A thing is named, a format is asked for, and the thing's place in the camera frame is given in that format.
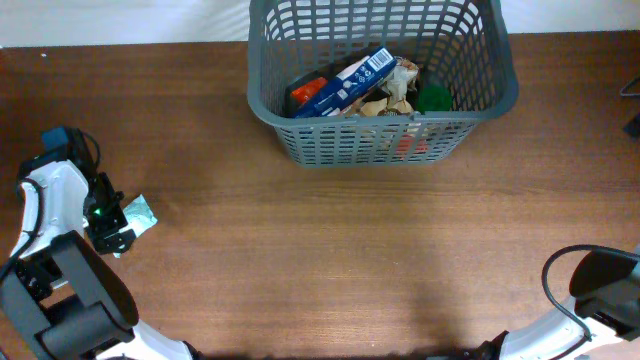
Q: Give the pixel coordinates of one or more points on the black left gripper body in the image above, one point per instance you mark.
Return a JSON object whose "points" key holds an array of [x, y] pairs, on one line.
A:
{"points": [[105, 214]]}

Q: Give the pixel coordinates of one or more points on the teal tissue pocket pack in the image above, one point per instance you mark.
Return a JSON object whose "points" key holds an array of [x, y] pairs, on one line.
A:
{"points": [[139, 216]]}

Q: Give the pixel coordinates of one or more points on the grey plastic mesh basket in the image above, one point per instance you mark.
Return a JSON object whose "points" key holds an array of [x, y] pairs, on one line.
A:
{"points": [[461, 45]]}

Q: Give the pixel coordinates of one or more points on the small green object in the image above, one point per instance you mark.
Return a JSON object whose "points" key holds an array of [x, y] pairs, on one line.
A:
{"points": [[432, 98]]}

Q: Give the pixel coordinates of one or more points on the spaghetti pasta package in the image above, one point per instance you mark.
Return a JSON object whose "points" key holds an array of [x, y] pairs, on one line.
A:
{"points": [[303, 94]]}

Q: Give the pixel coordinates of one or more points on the beige snack bag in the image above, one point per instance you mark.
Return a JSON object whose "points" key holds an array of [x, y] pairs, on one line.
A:
{"points": [[391, 97]]}

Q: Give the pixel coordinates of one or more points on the Kleenex tissue multipack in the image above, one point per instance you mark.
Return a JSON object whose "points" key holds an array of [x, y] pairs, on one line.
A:
{"points": [[349, 85]]}

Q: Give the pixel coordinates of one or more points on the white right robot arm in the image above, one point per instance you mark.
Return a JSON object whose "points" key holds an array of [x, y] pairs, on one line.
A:
{"points": [[602, 309]]}

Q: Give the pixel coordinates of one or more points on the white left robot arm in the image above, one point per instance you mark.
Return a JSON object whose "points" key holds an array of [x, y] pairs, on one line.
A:
{"points": [[56, 289]]}

